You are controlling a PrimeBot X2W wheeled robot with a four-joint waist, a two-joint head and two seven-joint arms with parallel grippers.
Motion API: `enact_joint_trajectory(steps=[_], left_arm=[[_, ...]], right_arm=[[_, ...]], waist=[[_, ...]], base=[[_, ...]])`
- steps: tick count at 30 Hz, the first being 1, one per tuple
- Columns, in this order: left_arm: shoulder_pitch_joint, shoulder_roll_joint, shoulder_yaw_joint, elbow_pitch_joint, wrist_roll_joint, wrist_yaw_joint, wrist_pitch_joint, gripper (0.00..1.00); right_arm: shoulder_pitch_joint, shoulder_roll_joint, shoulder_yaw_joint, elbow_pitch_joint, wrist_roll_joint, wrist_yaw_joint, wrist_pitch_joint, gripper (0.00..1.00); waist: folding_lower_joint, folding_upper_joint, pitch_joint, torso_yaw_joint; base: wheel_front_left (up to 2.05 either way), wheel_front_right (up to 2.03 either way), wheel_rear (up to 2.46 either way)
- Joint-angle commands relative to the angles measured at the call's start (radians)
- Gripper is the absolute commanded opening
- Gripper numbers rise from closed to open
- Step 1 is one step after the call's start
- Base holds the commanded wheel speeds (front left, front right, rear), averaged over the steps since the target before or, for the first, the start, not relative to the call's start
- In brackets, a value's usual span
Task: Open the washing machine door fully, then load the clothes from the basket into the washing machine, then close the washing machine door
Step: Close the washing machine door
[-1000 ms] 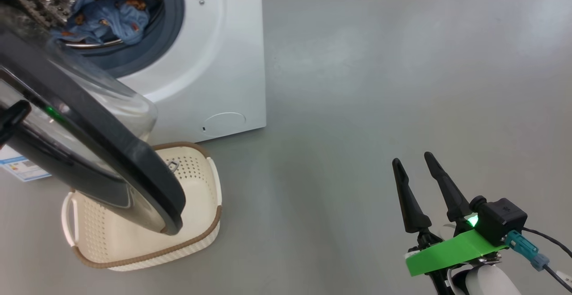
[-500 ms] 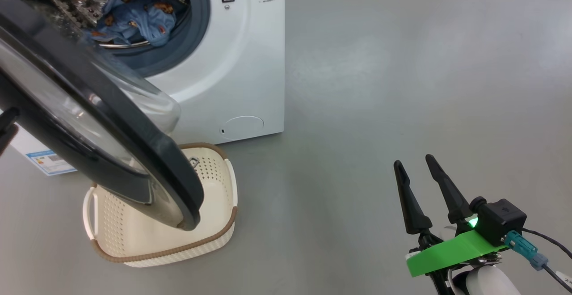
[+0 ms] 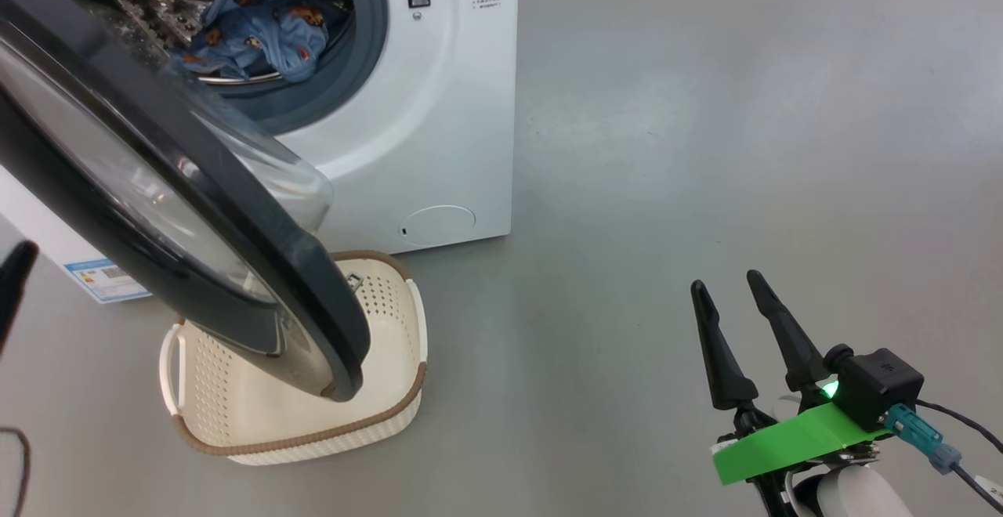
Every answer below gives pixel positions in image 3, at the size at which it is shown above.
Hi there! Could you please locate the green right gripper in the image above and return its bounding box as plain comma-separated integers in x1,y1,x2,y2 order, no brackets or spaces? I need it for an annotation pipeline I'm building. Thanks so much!
689,269,892,487

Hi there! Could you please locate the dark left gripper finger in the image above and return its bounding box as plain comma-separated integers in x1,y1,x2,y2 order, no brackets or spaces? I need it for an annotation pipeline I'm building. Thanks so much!
0,240,39,355

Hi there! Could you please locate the black glass washing machine door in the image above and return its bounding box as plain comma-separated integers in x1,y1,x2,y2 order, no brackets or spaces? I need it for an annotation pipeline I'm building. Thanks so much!
0,0,371,403

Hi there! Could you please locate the blue bear-print garment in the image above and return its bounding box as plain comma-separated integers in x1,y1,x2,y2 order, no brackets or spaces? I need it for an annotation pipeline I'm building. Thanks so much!
182,0,330,84

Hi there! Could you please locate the cream perforated laundry basket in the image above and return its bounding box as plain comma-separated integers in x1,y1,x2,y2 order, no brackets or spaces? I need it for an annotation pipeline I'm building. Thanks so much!
158,250,429,466

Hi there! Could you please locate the white front-load washing machine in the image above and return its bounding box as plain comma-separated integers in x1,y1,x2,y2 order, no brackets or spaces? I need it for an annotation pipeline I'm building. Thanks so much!
0,0,520,304

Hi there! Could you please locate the blue energy label sticker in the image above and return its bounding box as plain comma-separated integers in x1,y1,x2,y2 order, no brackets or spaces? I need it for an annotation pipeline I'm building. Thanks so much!
63,258,151,305

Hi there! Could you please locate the round drain filter cover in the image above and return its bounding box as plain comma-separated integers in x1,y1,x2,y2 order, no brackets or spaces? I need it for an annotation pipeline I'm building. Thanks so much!
399,204,477,248

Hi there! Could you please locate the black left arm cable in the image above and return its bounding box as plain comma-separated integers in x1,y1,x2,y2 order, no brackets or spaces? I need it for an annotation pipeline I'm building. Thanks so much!
0,426,32,517

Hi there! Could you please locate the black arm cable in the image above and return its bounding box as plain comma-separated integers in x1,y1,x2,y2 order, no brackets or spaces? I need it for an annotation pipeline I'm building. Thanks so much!
0,426,32,517
915,398,1003,516

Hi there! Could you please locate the teal cable connector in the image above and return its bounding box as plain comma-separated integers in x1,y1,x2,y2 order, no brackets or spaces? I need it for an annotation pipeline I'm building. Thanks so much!
884,403,963,475

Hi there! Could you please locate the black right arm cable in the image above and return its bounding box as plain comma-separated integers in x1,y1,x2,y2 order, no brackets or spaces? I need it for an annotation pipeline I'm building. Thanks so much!
915,398,1003,516

